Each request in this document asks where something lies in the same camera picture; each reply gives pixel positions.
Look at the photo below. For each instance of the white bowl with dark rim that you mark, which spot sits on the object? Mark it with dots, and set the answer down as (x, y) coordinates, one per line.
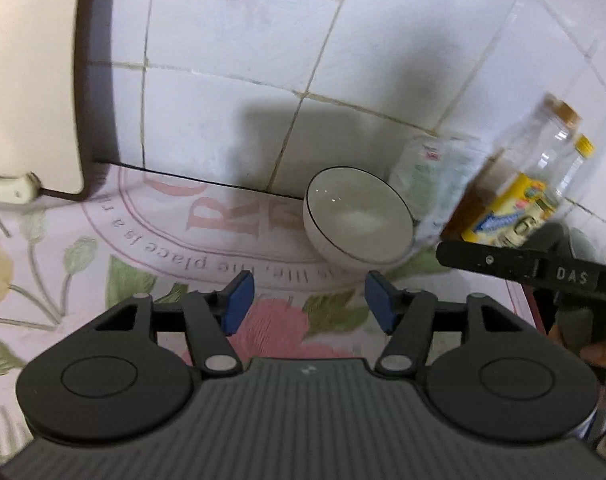
(358, 215)

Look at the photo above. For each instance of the clear plastic packet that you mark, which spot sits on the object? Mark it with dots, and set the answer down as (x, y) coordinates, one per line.
(433, 180)

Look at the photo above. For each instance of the oil bottle with brown cap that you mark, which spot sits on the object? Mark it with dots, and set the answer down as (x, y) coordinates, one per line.
(518, 190)

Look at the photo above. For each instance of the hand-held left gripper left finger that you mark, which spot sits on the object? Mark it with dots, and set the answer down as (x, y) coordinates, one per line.
(238, 302)

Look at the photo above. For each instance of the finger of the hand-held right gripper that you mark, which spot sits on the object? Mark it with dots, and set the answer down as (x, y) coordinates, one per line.
(483, 260)

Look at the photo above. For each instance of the floral tablecloth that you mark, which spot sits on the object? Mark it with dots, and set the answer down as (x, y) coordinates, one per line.
(83, 280)

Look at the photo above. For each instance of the person's right hand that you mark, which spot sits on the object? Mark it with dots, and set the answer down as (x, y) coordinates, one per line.
(603, 355)

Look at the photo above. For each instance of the beige cutting board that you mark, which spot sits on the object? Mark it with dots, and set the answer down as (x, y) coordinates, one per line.
(28, 70)

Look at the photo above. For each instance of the clear bottle with yellow cap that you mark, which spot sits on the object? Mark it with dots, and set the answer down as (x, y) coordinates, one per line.
(578, 165)

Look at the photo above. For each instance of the cream plastic stand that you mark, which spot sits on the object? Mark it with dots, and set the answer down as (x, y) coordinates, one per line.
(10, 191)

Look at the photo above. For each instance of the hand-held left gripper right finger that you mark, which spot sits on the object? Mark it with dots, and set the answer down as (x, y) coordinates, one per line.
(380, 305)

